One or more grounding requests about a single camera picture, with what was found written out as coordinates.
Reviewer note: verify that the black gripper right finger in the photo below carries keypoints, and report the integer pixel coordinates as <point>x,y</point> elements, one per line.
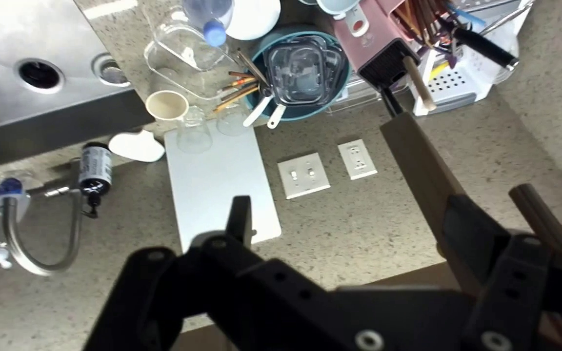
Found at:
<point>514,277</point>

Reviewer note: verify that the white small dish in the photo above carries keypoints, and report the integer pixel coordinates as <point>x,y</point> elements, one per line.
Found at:
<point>252,17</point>

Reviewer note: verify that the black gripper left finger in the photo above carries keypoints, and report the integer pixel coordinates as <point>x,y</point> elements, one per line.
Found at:
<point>157,288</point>

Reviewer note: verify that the white light switch plate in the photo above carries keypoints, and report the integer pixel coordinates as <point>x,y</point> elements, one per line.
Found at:
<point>303,175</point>

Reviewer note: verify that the clear plastic water bottle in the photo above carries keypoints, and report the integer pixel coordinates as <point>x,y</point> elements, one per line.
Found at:
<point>211,17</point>

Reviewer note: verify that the black knife handle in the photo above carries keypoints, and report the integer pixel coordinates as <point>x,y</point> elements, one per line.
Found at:
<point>484,47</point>

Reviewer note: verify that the pink utensil holder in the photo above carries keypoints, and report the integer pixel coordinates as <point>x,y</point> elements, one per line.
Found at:
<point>379,53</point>

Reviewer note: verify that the white cutting board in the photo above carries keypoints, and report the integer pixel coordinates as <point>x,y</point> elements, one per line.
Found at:
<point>207,170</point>

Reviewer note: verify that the clear glass container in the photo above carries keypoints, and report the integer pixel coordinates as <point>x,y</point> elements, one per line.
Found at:
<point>180,54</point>

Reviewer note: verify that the beige small cup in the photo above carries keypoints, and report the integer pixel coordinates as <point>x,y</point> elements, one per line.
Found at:
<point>166,105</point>

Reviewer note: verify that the blue bowl with utensils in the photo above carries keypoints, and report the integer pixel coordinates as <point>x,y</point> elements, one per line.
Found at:
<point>307,72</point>

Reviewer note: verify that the chrome curved faucet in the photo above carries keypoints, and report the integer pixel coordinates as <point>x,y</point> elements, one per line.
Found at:
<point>34,236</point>

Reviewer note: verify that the white wall outlet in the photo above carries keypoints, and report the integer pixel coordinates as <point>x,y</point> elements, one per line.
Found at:
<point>356,158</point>

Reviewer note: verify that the stainless steel sink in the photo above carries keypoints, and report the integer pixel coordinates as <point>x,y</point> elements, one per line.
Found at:
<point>59,84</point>

